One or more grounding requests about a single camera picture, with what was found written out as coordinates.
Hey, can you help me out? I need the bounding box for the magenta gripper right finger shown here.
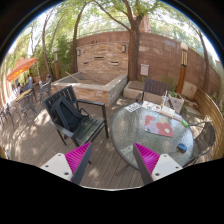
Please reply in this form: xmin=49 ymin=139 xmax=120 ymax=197
xmin=133 ymin=143 xmax=182 ymax=185

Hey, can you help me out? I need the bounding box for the colourful booklet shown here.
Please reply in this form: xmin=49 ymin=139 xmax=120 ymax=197
xmin=142 ymin=101 xmax=161 ymax=112

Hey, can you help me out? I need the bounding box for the clear plastic cup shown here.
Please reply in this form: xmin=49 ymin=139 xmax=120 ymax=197
xmin=161 ymin=91 xmax=169 ymax=107

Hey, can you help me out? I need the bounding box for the floral mouse pad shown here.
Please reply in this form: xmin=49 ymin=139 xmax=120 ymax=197
xmin=144 ymin=115 xmax=173 ymax=137

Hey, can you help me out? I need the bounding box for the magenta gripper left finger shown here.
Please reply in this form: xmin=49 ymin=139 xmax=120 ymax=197
xmin=41 ymin=143 xmax=92 ymax=185

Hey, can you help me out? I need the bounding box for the open notebook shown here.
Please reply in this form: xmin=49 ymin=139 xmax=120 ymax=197
xmin=160 ymin=106 xmax=182 ymax=121

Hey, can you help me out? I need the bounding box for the wooden post lamp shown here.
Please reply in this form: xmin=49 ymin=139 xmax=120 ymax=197
xmin=176 ymin=42 xmax=188 ymax=94

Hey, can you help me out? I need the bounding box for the seated person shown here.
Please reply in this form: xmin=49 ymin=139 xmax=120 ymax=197
xmin=21 ymin=75 xmax=34 ymax=92

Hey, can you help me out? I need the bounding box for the black backpack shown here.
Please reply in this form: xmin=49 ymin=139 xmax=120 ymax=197
xmin=51 ymin=97 xmax=87 ymax=132

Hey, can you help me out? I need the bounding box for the stone bench block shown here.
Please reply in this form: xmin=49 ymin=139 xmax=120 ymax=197
xmin=123 ymin=81 xmax=144 ymax=99

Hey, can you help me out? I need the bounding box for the black slatted patio chair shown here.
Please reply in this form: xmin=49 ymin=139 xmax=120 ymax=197
xmin=44 ymin=86 xmax=109 ymax=146

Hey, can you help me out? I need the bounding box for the green marker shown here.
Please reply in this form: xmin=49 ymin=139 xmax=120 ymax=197
xmin=181 ymin=120 xmax=189 ymax=127

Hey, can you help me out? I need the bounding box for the dark chair behind table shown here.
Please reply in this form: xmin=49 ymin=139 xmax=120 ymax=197
xmin=136 ymin=78 xmax=170 ymax=104

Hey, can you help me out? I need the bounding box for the distant metal chair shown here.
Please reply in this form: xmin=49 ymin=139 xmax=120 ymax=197
xmin=39 ymin=81 xmax=51 ymax=99

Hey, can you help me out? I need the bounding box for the round glass patio table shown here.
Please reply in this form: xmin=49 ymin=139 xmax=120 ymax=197
xmin=111 ymin=103 xmax=194 ymax=169

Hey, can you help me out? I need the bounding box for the orange patio umbrella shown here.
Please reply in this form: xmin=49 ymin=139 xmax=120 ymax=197
xmin=7 ymin=58 xmax=37 ymax=82

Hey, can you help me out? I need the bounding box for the white paper bag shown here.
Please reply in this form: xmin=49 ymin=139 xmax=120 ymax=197
xmin=169 ymin=93 xmax=184 ymax=113

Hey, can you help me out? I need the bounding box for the large tree trunk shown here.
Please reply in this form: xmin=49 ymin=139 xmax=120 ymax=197
xmin=89 ymin=0 xmax=158 ymax=82

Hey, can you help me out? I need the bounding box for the printed pamphlet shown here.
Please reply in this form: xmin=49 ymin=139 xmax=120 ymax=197
xmin=125 ymin=102 xmax=141 ymax=112

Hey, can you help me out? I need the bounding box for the metal mesh chair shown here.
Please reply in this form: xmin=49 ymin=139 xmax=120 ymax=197
xmin=183 ymin=121 xmax=216 ymax=167

